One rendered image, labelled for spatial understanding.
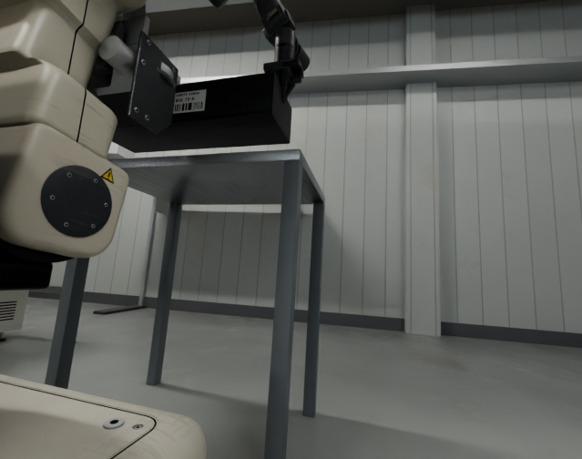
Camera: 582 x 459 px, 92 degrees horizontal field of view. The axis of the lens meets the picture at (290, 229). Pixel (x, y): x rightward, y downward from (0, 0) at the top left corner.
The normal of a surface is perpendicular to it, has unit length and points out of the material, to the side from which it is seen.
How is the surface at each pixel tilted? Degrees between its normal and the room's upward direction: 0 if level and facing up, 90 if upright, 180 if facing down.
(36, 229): 90
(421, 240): 90
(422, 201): 90
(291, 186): 90
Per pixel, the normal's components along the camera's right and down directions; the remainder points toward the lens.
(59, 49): 0.96, 0.02
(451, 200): -0.16, -0.16
